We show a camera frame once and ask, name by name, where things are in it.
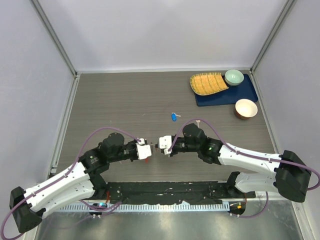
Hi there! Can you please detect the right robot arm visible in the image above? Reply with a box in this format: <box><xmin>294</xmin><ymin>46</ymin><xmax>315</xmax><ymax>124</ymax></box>
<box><xmin>158</xmin><ymin>123</ymin><xmax>312</xmax><ymax>203</ymax></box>

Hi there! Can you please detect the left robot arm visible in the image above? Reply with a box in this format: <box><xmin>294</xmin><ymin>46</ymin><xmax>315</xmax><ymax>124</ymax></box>
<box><xmin>8</xmin><ymin>132</ymin><xmax>152</xmax><ymax>235</ymax></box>

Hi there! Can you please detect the plain silver key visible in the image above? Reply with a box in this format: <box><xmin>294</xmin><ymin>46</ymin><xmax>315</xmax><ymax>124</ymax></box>
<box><xmin>196</xmin><ymin>119</ymin><xmax>201</xmax><ymax>128</ymax></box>

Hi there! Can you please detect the blue tagged key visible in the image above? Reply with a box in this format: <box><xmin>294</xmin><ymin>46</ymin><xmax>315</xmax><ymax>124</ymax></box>
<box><xmin>171</xmin><ymin>112</ymin><xmax>181</xmax><ymax>122</ymax></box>

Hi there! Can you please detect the yellow woven bamboo plate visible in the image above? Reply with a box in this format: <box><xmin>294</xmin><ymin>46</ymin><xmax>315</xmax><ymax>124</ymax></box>
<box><xmin>189</xmin><ymin>72</ymin><xmax>229</xmax><ymax>96</ymax></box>

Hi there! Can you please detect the brown white bowl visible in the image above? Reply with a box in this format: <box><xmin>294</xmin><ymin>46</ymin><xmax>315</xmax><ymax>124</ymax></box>
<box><xmin>234</xmin><ymin>98</ymin><xmax>258</xmax><ymax>119</ymax></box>

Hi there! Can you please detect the dark blue tray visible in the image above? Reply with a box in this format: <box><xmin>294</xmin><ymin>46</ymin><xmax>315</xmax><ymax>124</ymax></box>
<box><xmin>194</xmin><ymin>74</ymin><xmax>259</xmax><ymax>107</ymax></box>

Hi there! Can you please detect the light green bowl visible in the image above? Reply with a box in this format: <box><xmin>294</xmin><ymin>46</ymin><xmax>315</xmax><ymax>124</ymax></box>
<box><xmin>224</xmin><ymin>69</ymin><xmax>244</xmax><ymax>86</ymax></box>

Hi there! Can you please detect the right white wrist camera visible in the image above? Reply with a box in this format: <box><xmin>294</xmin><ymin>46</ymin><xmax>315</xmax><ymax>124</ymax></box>
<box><xmin>158</xmin><ymin>135</ymin><xmax>174</xmax><ymax>157</ymax></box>

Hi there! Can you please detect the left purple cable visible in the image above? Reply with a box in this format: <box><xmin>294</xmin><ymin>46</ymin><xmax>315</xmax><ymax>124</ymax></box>
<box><xmin>0</xmin><ymin>126</ymin><xmax>143</xmax><ymax>240</ymax></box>

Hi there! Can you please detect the purple cable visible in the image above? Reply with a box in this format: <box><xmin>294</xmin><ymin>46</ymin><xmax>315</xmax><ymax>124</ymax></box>
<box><xmin>0</xmin><ymin>126</ymin><xmax>143</xmax><ymax>240</ymax></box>
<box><xmin>168</xmin><ymin>118</ymin><xmax>320</xmax><ymax>218</ymax></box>

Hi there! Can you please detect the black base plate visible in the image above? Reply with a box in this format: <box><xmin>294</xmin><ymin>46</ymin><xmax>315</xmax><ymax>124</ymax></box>
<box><xmin>104</xmin><ymin>181</ymin><xmax>256</xmax><ymax>205</ymax></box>

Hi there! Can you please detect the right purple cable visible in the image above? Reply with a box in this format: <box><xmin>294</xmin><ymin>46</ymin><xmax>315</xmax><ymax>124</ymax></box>
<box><xmin>168</xmin><ymin>118</ymin><xmax>320</xmax><ymax>218</ymax></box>

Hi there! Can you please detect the white slotted cable duct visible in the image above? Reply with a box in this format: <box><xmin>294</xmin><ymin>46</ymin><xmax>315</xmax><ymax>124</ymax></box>
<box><xmin>57</xmin><ymin>201</ymin><xmax>230</xmax><ymax>213</ymax></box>

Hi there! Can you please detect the left aluminium frame post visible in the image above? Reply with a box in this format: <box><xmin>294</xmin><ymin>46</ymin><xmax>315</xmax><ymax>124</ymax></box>
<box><xmin>29</xmin><ymin>0</ymin><xmax>78</xmax><ymax>78</ymax></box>

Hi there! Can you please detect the aluminium frame post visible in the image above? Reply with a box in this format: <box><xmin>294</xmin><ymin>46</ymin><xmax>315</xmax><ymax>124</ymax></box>
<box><xmin>29</xmin><ymin>0</ymin><xmax>78</xmax><ymax>78</ymax></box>
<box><xmin>250</xmin><ymin>0</ymin><xmax>297</xmax><ymax>74</ymax></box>

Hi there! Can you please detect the right aluminium frame post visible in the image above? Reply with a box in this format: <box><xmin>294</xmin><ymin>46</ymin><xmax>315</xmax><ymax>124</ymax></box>
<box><xmin>250</xmin><ymin>0</ymin><xmax>297</xmax><ymax>74</ymax></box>

